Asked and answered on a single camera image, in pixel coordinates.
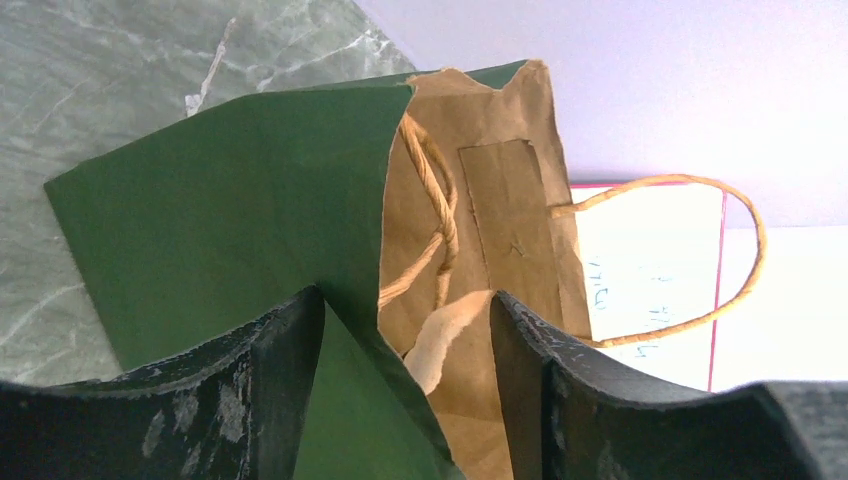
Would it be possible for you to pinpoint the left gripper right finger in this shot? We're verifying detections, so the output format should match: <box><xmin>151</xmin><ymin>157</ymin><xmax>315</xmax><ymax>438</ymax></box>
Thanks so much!
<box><xmin>490</xmin><ymin>292</ymin><xmax>847</xmax><ymax>479</ymax></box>

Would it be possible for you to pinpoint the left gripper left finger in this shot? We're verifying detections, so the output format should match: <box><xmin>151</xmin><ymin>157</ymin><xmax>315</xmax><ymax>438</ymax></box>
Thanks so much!
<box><xmin>1</xmin><ymin>286</ymin><xmax>325</xmax><ymax>479</ymax></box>

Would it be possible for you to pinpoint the green paper bag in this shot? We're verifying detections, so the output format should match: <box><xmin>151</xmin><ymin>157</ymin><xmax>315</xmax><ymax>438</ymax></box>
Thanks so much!
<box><xmin>43</xmin><ymin>59</ymin><xmax>770</xmax><ymax>480</ymax></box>

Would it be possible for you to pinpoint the red framed whiteboard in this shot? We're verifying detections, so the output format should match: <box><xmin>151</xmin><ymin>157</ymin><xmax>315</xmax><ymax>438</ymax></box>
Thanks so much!
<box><xmin>568</xmin><ymin>180</ymin><xmax>730</xmax><ymax>393</ymax></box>

